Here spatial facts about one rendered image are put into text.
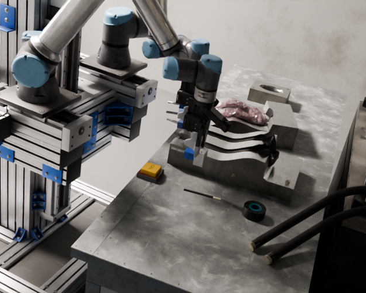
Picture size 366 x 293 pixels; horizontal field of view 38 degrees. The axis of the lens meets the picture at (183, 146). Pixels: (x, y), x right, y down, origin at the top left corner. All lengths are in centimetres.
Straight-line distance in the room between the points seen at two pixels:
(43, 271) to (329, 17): 280
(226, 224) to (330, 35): 262
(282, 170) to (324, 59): 225
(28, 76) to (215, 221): 78
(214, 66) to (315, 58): 258
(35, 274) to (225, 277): 104
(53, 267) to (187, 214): 83
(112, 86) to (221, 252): 95
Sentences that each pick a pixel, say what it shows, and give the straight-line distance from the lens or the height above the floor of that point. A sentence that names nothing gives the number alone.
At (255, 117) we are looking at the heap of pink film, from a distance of 239.
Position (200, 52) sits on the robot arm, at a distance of 204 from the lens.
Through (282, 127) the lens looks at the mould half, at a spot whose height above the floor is 90.
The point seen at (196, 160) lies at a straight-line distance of 189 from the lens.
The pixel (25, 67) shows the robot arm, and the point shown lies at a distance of 171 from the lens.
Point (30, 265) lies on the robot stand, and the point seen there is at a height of 21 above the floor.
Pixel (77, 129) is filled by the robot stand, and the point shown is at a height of 98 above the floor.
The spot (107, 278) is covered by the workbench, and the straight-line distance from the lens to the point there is 166.
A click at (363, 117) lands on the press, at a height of 78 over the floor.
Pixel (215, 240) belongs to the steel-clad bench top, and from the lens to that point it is 173.
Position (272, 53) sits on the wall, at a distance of 434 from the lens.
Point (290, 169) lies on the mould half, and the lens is 212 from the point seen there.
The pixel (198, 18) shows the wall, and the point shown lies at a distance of 451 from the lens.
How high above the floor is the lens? 185
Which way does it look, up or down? 28 degrees down
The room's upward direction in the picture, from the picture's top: 10 degrees clockwise
